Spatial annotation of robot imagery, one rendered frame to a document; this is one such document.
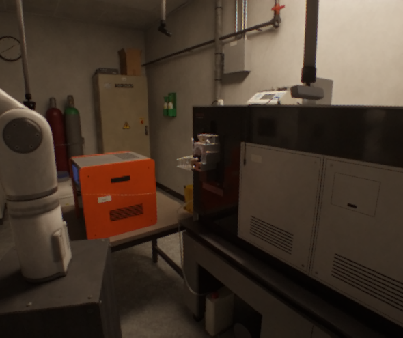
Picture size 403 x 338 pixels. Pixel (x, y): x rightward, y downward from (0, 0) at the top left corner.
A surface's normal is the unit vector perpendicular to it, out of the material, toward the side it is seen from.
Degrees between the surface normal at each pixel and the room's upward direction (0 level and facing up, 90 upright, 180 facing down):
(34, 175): 90
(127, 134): 90
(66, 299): 0
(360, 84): 90
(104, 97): 90
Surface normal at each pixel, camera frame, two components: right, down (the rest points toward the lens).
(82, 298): 0.00, -0.97
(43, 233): 0.70, 0.16
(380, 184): -0.81, 0.14
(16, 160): 0.46, 0.25
